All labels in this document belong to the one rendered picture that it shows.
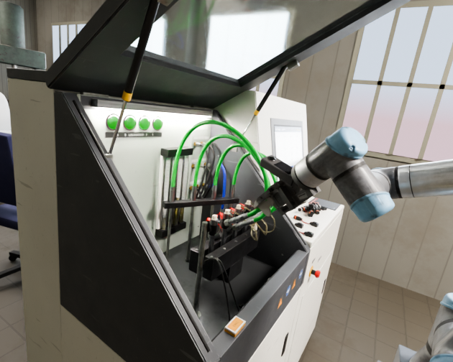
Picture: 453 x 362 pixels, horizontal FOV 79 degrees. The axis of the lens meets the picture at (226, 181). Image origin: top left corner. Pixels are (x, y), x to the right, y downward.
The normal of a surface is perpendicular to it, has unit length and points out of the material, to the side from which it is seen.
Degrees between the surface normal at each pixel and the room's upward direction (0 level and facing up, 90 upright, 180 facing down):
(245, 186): 90
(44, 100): 90
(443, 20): 90
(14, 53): 90
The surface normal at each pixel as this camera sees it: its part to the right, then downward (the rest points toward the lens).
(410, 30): -0.50, 0.16
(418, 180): -0.65, 0.04
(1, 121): 0.80, -0.08
